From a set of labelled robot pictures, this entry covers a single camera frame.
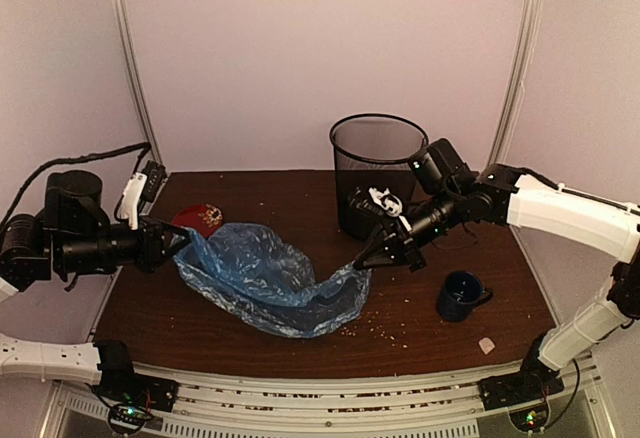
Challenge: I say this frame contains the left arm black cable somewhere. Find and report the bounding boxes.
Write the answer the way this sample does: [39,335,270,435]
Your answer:
[0,142,152,224]

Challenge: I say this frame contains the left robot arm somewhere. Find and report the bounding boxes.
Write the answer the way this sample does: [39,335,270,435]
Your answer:
[1,170,190,402]

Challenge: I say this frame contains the red floral plate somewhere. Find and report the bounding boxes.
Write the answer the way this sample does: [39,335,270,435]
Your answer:
[171,203,224,238]

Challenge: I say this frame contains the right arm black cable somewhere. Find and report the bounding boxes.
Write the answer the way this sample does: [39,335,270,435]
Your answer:
[524,167,640,217]

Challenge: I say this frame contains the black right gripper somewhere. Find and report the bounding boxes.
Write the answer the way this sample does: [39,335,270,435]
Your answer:
[352,185,464,272]

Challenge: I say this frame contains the blue plastic trash bag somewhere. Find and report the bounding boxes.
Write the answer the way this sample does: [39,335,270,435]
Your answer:
[173,223,372,339]

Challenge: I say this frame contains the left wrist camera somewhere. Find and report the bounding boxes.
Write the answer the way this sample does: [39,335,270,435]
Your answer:
[114,160,167,231]

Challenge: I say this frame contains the left aluminium corner post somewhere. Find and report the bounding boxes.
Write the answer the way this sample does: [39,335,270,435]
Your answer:
[110,0,165,165]

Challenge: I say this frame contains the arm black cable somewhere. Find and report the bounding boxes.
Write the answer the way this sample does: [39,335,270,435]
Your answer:
[0,142,152,224]
[524,167,640,217]

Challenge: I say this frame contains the small pink paper scrap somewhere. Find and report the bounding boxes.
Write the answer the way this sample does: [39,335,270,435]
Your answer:
[478,337,495,355]

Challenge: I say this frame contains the aluminium corner post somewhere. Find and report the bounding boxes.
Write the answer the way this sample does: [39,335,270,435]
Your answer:
[488,0,543,164]
[110,0,165,165]

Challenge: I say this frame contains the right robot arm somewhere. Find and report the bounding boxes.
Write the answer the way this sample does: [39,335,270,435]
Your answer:
[348,138,639,400]

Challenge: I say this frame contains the right aluminium corner post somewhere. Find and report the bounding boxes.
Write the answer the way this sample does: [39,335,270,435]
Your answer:
[488,0,543,164]

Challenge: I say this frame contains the black mesh trash bin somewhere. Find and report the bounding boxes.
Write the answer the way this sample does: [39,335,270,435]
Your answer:
[329,113,429,242]

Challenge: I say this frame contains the dark blue mug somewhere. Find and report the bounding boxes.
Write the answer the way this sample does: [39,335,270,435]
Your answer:
[436,270,494,323]

